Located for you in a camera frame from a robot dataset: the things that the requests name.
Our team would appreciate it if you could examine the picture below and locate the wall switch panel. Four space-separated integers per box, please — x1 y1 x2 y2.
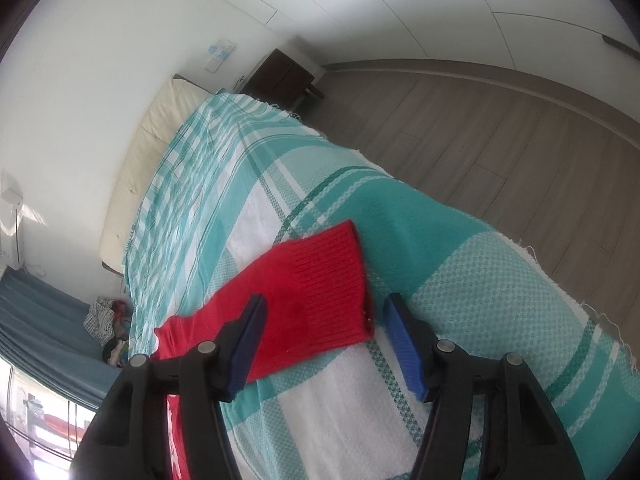
204 39 235 74

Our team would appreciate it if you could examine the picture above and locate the blue curtain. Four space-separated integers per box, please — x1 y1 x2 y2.
0 268 119 410

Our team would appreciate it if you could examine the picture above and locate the white wardrobe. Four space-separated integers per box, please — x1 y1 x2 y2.
224 0 639 117

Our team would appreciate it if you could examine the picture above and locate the teal plaid bedspread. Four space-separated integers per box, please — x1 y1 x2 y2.
122 92 639 479

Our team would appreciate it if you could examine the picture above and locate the dark wooden nightstand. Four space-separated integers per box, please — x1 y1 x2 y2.
239 49 324 112

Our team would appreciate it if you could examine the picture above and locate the pile of clothes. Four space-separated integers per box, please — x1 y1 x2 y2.
82 297 132 367

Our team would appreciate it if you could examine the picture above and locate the red knit sweater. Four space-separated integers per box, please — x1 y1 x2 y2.
153 220 373 479

